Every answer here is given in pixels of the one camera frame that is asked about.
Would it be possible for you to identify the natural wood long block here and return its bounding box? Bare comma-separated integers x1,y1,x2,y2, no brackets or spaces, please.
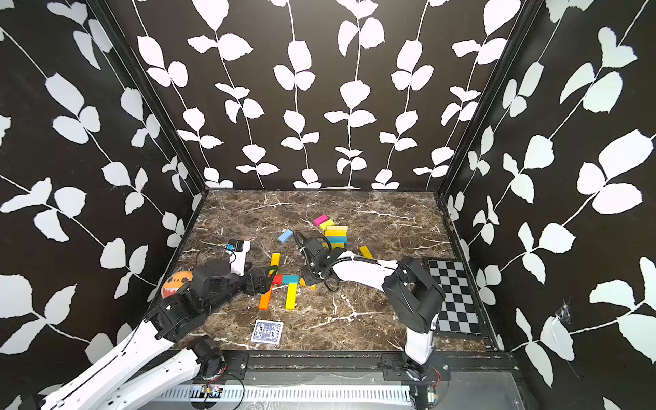
326,225,348,232

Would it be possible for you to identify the blue playing card box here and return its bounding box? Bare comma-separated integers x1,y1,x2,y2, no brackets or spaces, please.
250,319,284,345

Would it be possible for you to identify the lime green short block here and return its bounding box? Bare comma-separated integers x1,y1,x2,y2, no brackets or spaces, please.
319,220,335,232

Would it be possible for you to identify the orange plush toy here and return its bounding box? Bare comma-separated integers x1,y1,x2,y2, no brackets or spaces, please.
161,271,193,298

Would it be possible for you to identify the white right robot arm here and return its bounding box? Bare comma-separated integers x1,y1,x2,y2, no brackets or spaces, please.
293,232,446,366

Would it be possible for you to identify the amber yellow long block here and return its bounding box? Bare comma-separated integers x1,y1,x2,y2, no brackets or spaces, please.
324,230,348,237

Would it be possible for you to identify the light blue block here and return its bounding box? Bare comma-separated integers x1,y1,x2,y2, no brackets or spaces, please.
278,229,294,244

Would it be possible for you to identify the black white checkerboard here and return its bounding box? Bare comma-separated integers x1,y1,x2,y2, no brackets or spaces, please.
425,258,482,336

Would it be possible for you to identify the yellow plank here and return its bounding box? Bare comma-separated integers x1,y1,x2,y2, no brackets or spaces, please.
285,284,298,310
360,246,373,259

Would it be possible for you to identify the black metal base rail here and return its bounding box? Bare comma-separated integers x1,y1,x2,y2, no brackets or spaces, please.
223,350,522,385

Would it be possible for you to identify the teal block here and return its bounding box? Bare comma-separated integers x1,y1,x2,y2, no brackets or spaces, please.
281,275,300,285

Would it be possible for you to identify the orange block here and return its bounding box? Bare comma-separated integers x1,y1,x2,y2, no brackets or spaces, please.
258,289,273,310

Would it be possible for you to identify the magenta block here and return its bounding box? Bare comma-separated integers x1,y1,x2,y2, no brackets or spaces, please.
314,215,330,227

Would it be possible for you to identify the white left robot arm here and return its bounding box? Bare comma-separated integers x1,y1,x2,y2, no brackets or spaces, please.
37,260,278,409

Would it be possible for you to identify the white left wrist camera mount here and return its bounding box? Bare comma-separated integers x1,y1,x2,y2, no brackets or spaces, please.
225,239,251,276

